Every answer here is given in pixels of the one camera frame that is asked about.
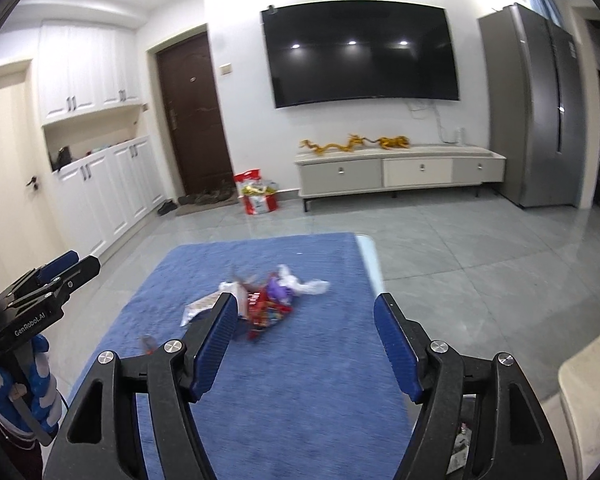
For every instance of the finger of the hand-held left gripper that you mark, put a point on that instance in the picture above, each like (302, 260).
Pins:
(82, 270)
(57, 262)

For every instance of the purple wrapper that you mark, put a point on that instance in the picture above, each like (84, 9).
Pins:
(277, 290)

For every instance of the red snack wrapper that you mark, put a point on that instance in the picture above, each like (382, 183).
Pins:
(260, 312)

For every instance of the black wall television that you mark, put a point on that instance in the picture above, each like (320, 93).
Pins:
(360, 55)

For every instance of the white wall cabinet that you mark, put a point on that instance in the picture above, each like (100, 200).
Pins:
(85, 70)

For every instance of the dark brown door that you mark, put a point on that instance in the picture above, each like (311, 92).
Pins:
(195, 115)

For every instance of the black object on shelf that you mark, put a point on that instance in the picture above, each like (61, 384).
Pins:
(61, 158)

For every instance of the white television cabinet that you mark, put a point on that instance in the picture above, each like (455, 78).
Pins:
(360, 172)

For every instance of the blue curtain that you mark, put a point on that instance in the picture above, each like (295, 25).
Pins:
(542, 2)

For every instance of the person's left hand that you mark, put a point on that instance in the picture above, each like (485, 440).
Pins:
(40, 375)

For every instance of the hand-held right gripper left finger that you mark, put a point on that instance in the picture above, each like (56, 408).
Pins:
(215, 350)

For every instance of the dark shoes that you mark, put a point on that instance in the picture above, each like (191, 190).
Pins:
(166, 206)

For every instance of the grey refrigerator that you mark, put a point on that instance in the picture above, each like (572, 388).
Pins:
(530, 110)

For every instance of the short golden dragon ornament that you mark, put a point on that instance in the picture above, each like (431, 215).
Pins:
(395, 143)

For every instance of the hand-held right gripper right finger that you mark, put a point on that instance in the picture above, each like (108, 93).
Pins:
(397, 355)

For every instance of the beige door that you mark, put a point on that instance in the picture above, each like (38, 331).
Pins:
(10, 185)

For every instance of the white tissue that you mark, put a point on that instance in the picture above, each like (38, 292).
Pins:
(310, 286)

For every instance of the beige table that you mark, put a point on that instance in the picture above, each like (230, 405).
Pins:
(592, 400)

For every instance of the person's left forearm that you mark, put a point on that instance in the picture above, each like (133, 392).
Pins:
(17, 455)

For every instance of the wall switch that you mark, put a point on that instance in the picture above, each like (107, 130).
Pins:
(225, 69)

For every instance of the long golden dragon ornament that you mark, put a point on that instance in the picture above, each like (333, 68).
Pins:
(330, 147)

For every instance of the red gift bag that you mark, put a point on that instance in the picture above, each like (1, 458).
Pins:
(256, 200)

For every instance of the white paper wrapper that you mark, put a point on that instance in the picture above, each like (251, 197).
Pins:
(200, 305)

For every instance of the blue table mat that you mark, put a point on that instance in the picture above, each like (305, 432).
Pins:
(290, 385)

